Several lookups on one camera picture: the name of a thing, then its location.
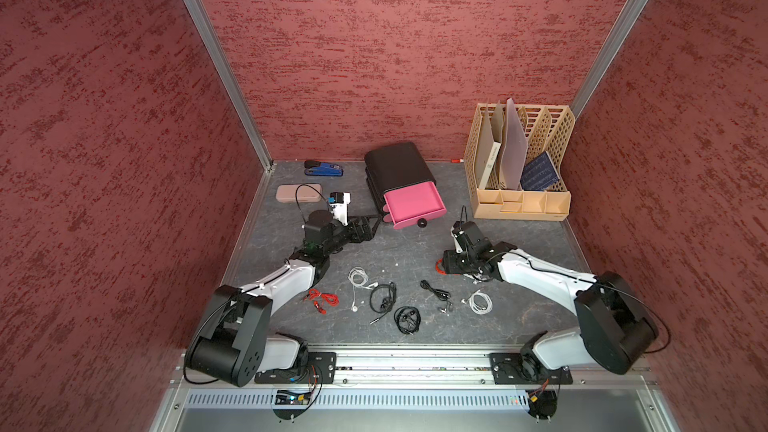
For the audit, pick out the translucent grey folder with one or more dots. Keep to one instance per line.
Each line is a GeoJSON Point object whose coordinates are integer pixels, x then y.
{"type": "Point", "coordinates": [515, 145]}

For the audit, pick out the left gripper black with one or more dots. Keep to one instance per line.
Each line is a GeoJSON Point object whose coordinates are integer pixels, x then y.
{"type": "Point", "coordinates": [367, 234]}

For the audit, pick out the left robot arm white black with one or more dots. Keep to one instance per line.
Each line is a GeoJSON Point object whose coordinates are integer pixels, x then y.
{"type": "Point", "coordinates": [232, 342]}

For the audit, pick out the beige file organizer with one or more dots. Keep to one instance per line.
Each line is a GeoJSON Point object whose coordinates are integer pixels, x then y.
{"type": "Point", "coordinates": [548, 128]}

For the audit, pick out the black pink drawer cabinet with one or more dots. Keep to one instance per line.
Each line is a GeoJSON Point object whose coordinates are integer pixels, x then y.
{"type": "Point", "coordinates": [402, 186]}

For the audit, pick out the dark blue notebook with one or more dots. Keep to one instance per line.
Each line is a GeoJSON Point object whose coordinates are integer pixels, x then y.
{"type": "Point", "coordinates": [539, 174]}

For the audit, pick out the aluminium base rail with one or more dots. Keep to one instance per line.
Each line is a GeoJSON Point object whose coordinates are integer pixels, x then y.
{"type": "Point", "coordinates": [423, 366]}

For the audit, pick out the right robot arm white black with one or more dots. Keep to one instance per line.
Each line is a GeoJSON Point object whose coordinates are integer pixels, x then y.
{"type": "Point", "coordinates": [614, 327]}

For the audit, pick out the white earphones lower right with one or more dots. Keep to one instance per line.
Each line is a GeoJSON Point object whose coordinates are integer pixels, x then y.
{"type": "Point", "coordinates": [479, 302]}

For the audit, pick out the blue black stapler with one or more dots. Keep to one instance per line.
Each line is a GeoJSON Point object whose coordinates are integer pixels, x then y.
{"type": "Point", "coordinates": [322, 169]}

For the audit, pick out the white earphones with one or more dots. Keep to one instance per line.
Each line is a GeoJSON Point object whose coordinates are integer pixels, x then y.
{"type": "Point", "coordinates": [479, 302]}
{"type": "Point", "coordinates": [359, 280]}

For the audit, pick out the white earphones left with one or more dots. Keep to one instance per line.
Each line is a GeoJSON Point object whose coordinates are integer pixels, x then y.
{"type": "Point", "coordinates": [359, 280]}

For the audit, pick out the black earphones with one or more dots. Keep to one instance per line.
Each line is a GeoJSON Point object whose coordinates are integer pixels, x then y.
{"type": "Point", "coordinates": [382, 300]}
{"type": "Point", "coordinates": [407, 320]}
{"type": "Point", "coordinates": [442, 295]}

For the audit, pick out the aluminium corner post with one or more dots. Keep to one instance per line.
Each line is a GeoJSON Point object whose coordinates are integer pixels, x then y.
{"type": "Point", "coordinates": [620, 31]}
{"type": "Point", "coordinates": [207, 33]}

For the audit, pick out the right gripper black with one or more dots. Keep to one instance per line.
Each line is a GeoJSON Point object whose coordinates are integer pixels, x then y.
{"type": "Point", "coordinates": [450, 263]}

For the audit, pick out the aluminium corner post left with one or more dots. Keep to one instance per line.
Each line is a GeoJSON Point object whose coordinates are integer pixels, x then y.
{"type": "Point", "coordinates": [207, 33]}

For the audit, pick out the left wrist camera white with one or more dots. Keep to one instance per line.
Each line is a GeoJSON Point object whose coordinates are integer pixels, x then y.
{"type": "Point", "coordinates": [338, 202]}

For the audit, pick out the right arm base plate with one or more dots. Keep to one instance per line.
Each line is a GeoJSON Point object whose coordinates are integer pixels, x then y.
{"type": "Point", "coordinates": [510, 369]}

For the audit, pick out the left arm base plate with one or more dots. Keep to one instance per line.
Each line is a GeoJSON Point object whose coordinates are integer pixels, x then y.
{"type": "Point", "coordinates": [309, 368]}

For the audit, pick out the pink pencil case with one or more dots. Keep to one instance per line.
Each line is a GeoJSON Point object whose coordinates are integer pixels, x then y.
{"type": "Point", "coordinates": [303, 193]}

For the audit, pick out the aluminium corner post right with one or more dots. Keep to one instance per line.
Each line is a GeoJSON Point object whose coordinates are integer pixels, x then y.
{"type": "Point", "coordinates": [620, 31]}

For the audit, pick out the beige paper folder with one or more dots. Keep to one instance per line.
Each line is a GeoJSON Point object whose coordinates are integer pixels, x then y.
{"type": "Point", "coordinates": [489, 146]}

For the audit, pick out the black earphones right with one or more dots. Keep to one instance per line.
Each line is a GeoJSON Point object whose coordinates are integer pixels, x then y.
{"type": "Point", "coordinates": [442, 295]}

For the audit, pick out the red earphones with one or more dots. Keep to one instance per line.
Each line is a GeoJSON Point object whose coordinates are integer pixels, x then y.
{"type": "Point", "coordinates": [439, 268]}
{"type": "Point", "coordinates": [321, 300]}

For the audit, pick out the black earphones middle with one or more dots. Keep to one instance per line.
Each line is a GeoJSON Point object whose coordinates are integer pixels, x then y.
{"type": "Point", "coordinates": [382, 300]}

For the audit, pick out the black earphones bottom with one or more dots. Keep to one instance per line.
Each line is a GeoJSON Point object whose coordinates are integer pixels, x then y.
{"type": "Point", "coordinates": [407, 320]}

